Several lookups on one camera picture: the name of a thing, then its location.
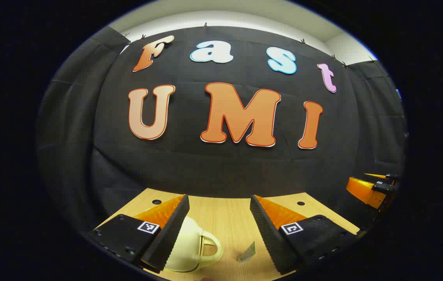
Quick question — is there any green skin care sachet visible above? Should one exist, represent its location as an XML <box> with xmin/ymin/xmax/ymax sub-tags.
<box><xmin>237</xmin><ymin>241</ymin><xmax>256</xmax><ymax>263</ymax></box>

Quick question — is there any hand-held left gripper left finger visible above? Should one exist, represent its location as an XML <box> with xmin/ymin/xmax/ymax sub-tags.
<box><xmin>89</xmin><ymin>194</ymin><xmax>190</xmax><ymax>274</ymax></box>

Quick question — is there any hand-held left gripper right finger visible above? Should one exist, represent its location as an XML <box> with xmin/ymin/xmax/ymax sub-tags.
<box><xmin>250</xmin><ymin>195</ymin><xmax>360</xmax><ymax>276</ymax></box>

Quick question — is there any cream yellow small suitcase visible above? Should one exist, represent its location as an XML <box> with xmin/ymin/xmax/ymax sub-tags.
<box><xmin>165</xmin><ymin>216</ymin><xmax>224</xmax><ymax>273</ymax></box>

